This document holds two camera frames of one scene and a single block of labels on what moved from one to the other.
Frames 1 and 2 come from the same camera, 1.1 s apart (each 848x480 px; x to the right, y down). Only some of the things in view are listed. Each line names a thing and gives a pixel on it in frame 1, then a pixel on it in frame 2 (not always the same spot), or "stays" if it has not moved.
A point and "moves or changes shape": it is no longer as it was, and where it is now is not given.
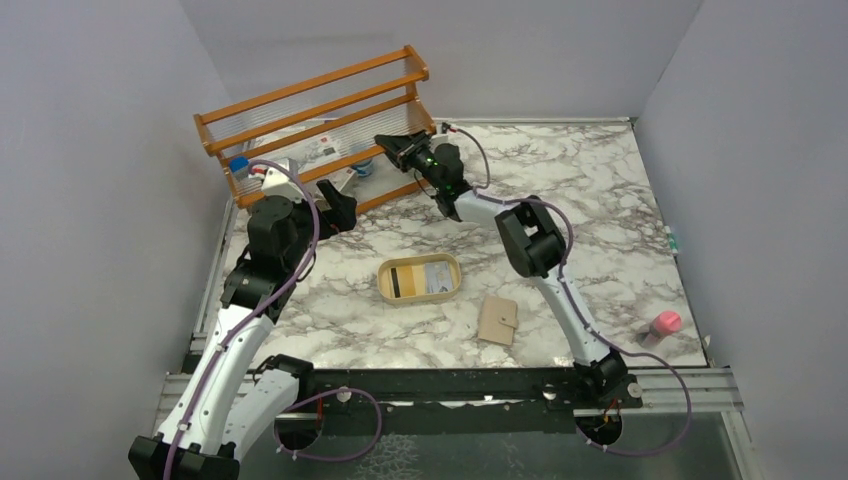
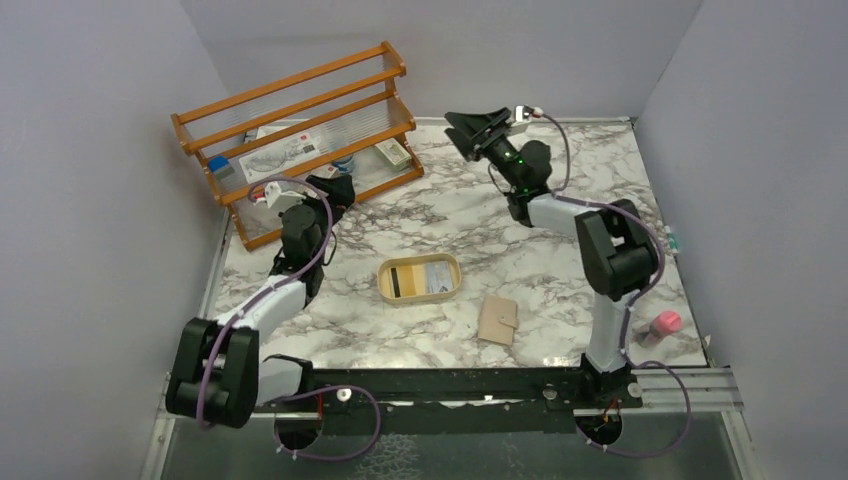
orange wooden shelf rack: (327, 125) moves or changes shape
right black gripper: (404, 152) to (482, 134)
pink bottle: (664, 324) stays
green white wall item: (671, 239) stays
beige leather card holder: (499, 320) stays
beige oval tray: (419, 278) stays
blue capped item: (239, 166) to (220, 167)
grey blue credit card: (437, 277) stays
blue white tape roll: (365, 168) to (345, 165)
